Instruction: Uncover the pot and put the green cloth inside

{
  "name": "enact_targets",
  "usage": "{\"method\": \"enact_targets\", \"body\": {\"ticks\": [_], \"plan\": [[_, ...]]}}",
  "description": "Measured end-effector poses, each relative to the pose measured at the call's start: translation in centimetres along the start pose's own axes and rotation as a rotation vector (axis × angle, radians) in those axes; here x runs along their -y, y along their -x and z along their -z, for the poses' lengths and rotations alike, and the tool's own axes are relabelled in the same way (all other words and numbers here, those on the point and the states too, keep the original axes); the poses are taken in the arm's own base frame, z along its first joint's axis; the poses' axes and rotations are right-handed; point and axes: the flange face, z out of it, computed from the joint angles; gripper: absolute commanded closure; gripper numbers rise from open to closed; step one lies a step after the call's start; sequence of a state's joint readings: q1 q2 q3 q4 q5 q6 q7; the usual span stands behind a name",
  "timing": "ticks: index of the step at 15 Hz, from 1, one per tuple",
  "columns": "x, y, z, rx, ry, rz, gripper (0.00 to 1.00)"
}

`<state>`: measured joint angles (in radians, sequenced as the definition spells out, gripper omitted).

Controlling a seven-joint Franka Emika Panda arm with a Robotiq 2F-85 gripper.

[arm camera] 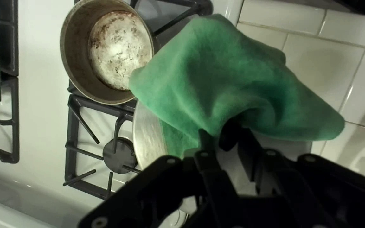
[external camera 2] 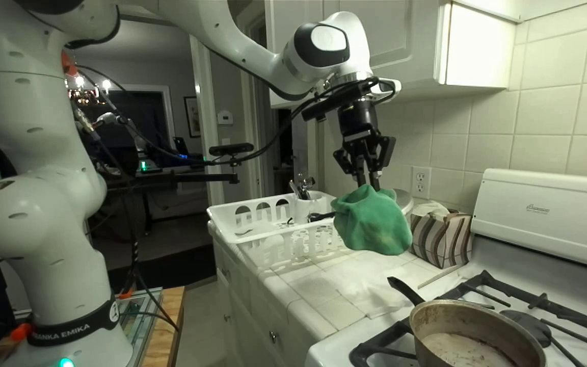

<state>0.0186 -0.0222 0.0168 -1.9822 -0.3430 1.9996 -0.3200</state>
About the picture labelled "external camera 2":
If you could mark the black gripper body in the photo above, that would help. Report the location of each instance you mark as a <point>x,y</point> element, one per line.
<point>358,134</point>

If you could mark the green cloth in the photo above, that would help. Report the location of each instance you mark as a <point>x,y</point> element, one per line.
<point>372,220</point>

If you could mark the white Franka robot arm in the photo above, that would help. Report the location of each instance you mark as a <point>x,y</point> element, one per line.
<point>34,204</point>

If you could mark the white utensil cup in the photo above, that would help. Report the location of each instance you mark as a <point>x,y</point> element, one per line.
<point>310,201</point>

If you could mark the striped folded kitchen towels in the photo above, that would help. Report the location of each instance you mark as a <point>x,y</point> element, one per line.
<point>442,237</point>

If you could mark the white plastic dish rack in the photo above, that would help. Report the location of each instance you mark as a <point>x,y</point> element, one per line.
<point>280,235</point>

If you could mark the white upper kitchen cabinet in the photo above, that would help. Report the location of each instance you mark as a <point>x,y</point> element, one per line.
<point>402,41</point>

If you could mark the white base cabinet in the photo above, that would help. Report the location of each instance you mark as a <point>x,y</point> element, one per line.
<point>252,318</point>

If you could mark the white gas stove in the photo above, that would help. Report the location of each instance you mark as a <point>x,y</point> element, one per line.
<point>551,217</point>

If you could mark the dark background desk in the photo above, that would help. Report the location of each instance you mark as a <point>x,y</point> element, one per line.
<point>172,180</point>

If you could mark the wooden board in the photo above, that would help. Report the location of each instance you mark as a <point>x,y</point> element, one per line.
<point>168,327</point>

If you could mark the orange clip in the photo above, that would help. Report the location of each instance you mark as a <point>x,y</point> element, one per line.
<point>21,332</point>

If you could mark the white wall outlet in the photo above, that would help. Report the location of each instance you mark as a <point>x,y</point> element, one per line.
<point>419,182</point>

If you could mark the black camera on tripod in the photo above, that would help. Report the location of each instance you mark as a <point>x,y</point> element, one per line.
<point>231,146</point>

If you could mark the white wall thermostat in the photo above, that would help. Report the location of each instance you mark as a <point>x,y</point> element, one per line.
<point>225,117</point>

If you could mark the framed wall picture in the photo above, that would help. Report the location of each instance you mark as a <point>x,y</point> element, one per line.
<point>192,114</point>

